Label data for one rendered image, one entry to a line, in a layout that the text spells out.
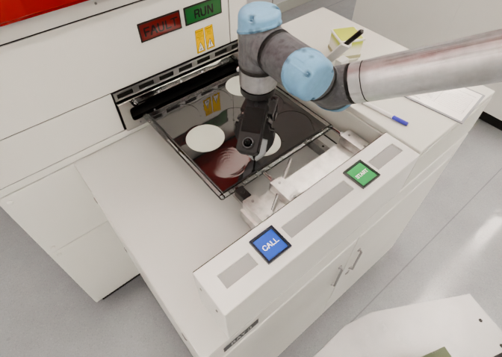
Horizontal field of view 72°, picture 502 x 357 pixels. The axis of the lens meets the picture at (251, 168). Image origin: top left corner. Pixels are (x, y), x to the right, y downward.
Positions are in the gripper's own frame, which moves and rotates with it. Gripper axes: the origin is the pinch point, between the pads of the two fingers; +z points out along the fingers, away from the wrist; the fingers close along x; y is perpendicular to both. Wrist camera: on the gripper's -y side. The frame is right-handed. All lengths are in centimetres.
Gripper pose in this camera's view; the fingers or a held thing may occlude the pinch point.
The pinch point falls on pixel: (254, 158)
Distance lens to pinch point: 83.5
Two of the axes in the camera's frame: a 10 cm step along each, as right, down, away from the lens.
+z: 0.0, 6.4, 7.7
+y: 2.7, -7.4, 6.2
